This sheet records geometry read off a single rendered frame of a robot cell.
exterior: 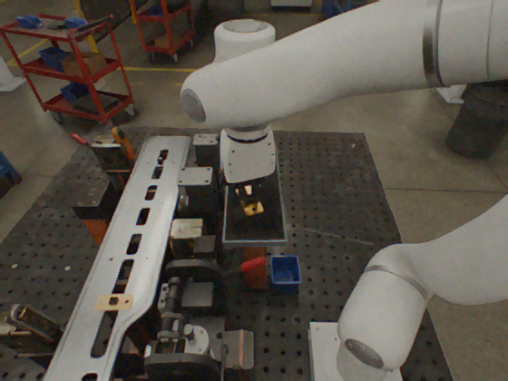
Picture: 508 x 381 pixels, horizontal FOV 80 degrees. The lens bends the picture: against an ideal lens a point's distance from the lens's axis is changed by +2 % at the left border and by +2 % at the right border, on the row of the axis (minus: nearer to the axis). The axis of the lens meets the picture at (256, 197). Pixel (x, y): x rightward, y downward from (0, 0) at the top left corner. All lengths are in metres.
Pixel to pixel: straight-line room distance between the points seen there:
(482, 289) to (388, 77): 0.28
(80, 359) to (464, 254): 0.72
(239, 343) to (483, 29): 0.57
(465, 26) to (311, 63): 0.14
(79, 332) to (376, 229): 1.08
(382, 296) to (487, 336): 1.62
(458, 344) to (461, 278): 1.61
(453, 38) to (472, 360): 1.87
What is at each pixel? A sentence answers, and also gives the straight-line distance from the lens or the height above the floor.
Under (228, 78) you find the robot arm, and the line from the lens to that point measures 0.37.
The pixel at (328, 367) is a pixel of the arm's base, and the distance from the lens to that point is 0.95.
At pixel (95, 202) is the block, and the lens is 1.03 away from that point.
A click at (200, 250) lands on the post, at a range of 0.72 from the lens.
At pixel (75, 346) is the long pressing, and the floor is 1.00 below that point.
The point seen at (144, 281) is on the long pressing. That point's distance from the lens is 0.83.
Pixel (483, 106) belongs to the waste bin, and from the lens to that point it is 3.13.
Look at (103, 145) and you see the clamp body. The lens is 1.21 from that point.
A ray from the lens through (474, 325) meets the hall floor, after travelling 2.18.
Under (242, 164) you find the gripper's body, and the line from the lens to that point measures 0.55.
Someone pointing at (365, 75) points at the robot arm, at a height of 1.55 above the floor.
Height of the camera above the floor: 1.68
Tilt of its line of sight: 45 degrees down
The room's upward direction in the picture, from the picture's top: straight up
